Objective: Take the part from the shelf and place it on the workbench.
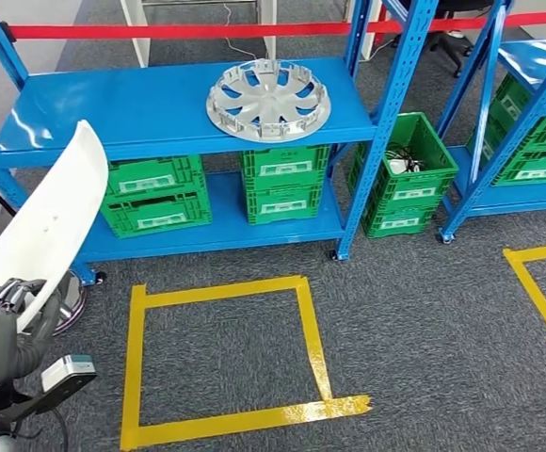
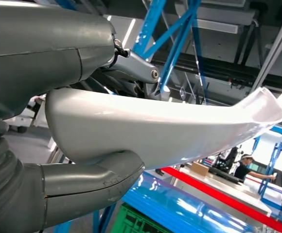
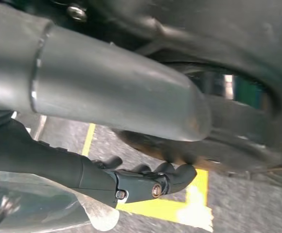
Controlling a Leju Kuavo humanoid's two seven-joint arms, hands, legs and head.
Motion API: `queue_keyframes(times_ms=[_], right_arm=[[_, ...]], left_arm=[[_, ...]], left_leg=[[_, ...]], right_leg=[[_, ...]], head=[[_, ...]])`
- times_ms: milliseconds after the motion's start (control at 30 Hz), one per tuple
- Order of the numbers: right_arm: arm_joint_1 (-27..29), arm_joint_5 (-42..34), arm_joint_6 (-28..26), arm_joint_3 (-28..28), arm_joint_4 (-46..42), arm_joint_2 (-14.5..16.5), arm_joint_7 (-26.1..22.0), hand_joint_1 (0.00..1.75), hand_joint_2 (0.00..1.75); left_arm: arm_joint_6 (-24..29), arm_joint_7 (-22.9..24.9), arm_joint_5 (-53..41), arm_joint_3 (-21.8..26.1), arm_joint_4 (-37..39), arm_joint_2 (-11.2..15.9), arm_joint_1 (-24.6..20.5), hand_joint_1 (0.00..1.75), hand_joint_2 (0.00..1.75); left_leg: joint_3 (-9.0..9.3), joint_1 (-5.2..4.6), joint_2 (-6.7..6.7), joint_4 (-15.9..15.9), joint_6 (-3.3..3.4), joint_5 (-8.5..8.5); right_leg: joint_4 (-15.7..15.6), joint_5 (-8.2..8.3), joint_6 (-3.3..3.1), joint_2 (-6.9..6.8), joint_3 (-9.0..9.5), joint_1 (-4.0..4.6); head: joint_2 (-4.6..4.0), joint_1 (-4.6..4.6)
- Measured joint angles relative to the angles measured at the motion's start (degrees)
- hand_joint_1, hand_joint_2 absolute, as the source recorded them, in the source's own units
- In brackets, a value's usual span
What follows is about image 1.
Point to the white curved plastic part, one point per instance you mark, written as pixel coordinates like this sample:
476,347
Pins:
51,212

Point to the silver wheel cover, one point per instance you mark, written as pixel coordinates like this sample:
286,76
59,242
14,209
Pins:
268,106

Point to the blue metal shelf rack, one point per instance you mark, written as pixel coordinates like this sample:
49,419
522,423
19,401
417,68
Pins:
512,198
160,106

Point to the yellow floor tape square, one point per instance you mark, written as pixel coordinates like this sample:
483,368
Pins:
131,374
537,293

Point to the black office chair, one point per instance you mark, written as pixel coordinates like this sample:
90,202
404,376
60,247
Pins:
445,43

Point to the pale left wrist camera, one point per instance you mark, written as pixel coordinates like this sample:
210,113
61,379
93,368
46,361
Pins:
66,371

